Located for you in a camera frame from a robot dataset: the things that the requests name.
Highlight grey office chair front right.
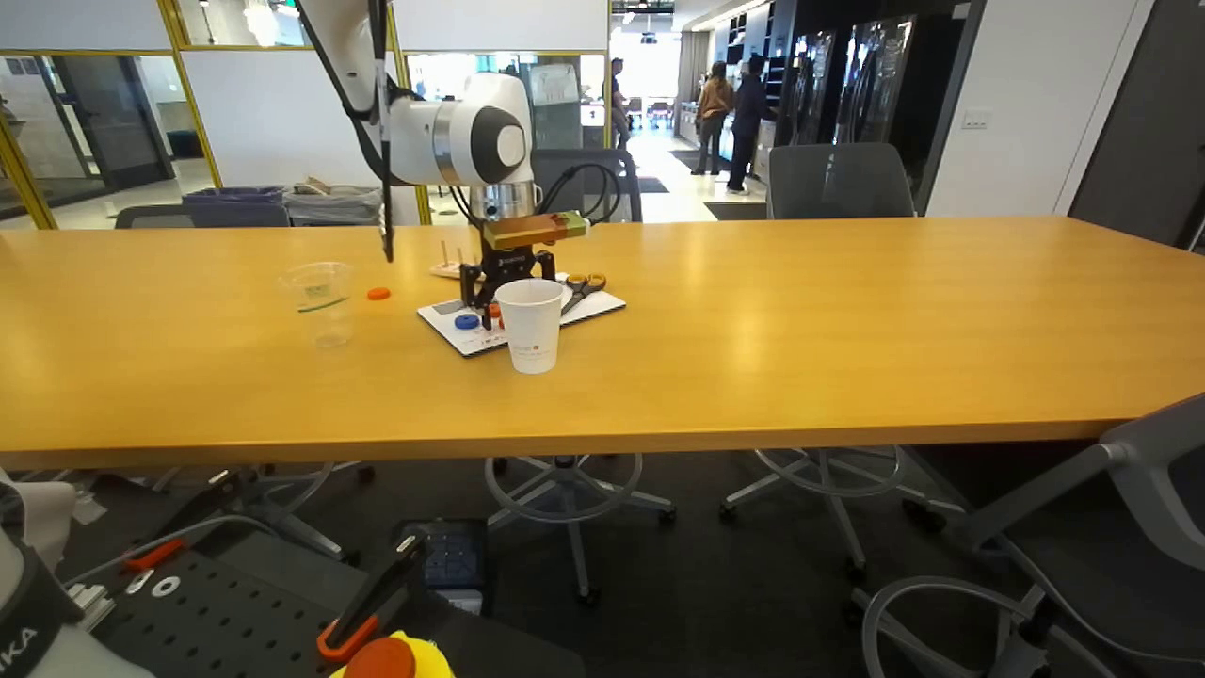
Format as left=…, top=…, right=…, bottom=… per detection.
left=857, top=394, right=1205, bottom=678

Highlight white paper cup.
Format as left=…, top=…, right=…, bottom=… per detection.
left=495, top=280, right=561, bottom=377

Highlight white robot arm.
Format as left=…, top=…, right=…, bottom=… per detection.
left=299, top=0, right=535, bottom=232

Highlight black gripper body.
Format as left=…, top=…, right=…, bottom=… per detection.
left=461, top=246, right=556, bottom=308

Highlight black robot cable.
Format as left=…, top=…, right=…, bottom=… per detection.
left=335, top=0, right=634, bottom=265

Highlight dark office chair far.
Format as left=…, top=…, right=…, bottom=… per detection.
left=767, top=142, right=916, bottom=219

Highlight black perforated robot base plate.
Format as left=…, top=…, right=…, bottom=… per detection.
left=93, top=530, right=362, bottom=678

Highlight black handled scissors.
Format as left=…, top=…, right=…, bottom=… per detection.
left=561, top=276, right=606, bottom=317

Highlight stool chrome base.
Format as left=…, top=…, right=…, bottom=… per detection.
left=483, top=457, right=679, bottom=603

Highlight clear plastic cup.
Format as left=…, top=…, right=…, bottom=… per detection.
left=284, top=260, right=355, bottom=349

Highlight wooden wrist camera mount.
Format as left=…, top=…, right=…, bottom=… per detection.
left=485, top=211, right=591, bottom=250

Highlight yellow red emergency stop button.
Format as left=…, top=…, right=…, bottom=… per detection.
left=330, top=632, right=457, bottom=678

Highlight black orange clamp tool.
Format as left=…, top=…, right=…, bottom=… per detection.
left=315, top=534, right=424, bottom=667

